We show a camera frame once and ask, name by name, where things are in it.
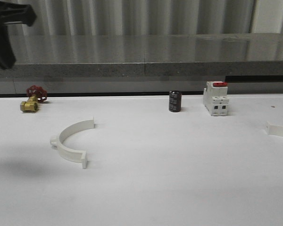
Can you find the grey stone shelf ledge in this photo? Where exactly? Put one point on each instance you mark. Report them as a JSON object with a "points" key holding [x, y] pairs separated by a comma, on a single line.
{"points": [[194, 56]]}

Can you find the white circuit breaker red switch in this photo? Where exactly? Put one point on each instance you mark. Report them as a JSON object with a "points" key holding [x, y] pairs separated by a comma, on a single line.
{"points": [[215, 98]]}

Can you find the black cylindrical capacitor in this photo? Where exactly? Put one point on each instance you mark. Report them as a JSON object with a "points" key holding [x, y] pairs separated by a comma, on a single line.
{"points": [[175, 98]]}

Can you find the brass valve red handwheel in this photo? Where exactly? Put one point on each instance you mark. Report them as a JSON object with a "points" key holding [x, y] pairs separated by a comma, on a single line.
{"points": [[36, 95]]}

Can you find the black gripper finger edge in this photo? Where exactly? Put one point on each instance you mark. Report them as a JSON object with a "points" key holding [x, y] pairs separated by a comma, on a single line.
{"points": [[12, 13]]}

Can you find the white half pipe clamp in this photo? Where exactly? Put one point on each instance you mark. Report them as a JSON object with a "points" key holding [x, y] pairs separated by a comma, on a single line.
{"points": [[67, 153], [276, 130]]}

